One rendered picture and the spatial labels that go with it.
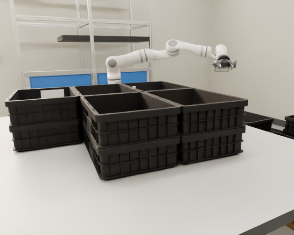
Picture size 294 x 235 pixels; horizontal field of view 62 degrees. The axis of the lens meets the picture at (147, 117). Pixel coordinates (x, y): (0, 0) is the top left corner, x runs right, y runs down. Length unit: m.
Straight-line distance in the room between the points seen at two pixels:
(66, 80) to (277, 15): 3.17
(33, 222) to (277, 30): 4.07
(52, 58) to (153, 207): 3.52
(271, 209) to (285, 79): 3.52
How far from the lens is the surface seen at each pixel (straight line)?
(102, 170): 0.83
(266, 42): 4.41
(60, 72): 3.17
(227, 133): 0.99
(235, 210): 0.73
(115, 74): 1.71
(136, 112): 0.78
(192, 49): 1.69
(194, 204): 0.73
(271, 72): 4.33
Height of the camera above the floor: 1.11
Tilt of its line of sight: 14 degrees down
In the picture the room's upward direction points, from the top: 1 degrees counter-clockwise
